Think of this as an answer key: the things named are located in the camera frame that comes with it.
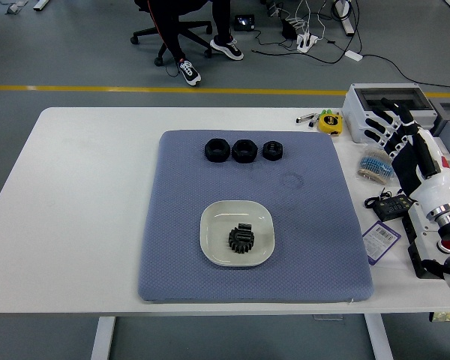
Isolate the blue resistor strip bundle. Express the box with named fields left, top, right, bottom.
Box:
left=356, top=145, right=397, bottom=185

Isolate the white power strip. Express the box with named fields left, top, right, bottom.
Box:
left=295, top=32, right=320, bottom=53

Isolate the push button control box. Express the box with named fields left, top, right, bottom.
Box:
left=400, top=204, right=450, bottom=281

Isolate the white desk leg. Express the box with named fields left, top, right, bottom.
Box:
left=331, top=0, right=356, bottom=38

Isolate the large black hex nut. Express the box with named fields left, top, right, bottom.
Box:
left=231, top=139, right=259, bottom=164
left=204, top=137, right=232, bottom=164

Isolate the black office chair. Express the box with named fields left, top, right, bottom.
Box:
left=130, top=0, right=214, bottom=68

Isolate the blue-grey quilted mat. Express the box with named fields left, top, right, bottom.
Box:
left=137, top=129, right=375, bottom=304

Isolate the black device with screen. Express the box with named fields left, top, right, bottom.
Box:
left=233, top=13, right=256, bottom=32

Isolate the flat white box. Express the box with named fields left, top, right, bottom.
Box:
left=433, top=136, right=450, bottom=161

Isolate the white table leg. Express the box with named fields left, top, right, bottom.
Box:
left=363, top=313, right=395, bottom=360
left=90, top=316, right=117, bottom=360

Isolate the small black hex nut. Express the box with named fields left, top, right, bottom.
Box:
left=262, top=140, right=285, bottom=162

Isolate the black power brick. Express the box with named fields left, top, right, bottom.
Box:
left=280, top=17, right=298, bottom=39

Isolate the white square plate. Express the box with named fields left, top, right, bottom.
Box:
left=199, top=199, right=277, bottom=268

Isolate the purple-edged barcode card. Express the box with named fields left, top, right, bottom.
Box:
left=361, top=220, right=402, bottom=267

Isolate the black digital meter module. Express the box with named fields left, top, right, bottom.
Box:
left=363, top=190, right=417, bottom=222

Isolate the small black gear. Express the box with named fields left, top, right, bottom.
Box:
left=235, top=222, right=254, bottom=244

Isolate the grey electrical enclosure box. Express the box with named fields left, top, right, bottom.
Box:
left=340, top=82, right=439, bottom=144

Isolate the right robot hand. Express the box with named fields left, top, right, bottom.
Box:
left=362, top=97, right=450, bottom=222

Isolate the large black gear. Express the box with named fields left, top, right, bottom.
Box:
left=227, top=226, right=257, bottom=254

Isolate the yellow tape measure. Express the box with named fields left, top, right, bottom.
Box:
left=317, top=113, right=344, bottom=137

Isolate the seated person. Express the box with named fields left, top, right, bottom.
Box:
left=134, top=0, right=245, bottom=87

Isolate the long black floor cable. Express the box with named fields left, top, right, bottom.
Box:
left=361, top=53, right=450, bottom=93

